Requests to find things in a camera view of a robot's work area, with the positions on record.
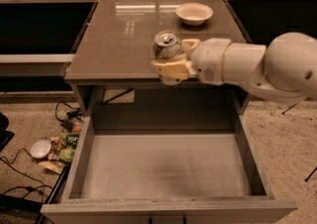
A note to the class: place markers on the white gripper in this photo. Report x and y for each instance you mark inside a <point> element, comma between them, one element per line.
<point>208,59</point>

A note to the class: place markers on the green white 7up can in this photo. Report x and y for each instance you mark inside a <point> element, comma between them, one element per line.
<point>167,45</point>

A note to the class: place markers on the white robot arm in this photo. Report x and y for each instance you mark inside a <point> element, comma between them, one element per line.
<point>285,71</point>

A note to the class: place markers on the grey cabinet with glossy top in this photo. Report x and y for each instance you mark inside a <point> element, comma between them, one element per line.
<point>117,46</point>

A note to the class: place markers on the open grey top drawer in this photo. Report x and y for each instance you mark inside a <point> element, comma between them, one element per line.
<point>196,178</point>

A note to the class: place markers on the white bowl on cabinet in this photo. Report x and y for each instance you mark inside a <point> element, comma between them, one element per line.
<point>194,14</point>

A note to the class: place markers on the black tripod leg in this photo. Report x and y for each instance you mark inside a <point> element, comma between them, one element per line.
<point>289,108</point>

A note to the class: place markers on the black power adapter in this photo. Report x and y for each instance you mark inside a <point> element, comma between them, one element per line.
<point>66,124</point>

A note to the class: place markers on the green snack bag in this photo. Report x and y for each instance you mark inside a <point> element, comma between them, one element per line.
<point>69,145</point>

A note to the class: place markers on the brown snack packet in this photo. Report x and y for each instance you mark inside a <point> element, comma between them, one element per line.
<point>53,166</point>

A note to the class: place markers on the white bowl on floor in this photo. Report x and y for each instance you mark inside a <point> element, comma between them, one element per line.
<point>40,149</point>

